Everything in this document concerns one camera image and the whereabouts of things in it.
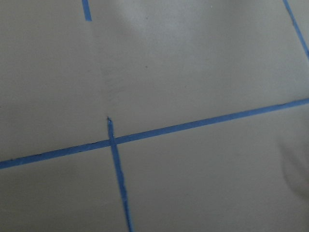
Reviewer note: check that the pink mesh pen holder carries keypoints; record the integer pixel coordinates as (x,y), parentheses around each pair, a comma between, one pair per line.
(305,181)

